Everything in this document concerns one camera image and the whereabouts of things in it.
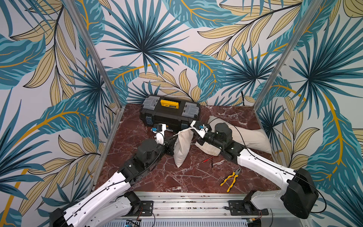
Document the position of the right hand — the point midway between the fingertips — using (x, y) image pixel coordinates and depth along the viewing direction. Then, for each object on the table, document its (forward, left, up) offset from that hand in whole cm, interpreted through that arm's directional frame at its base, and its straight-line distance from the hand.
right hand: (183, 132), depth 72 cm
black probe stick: (-6, -18, -27) cm, 33 cm away
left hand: (-4, +4, +1) cm, 6 cm away
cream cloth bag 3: (+8, -48, -21) cm, 53 cm away
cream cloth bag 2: (+3, -17, -24) cm, 29 cm away
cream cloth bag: (-2, 0, -7) cm, 7 cm away
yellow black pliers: (-13, -31, -25) cm, 42 cm away
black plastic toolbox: (+21, +4, -9) cm, 23 cm away
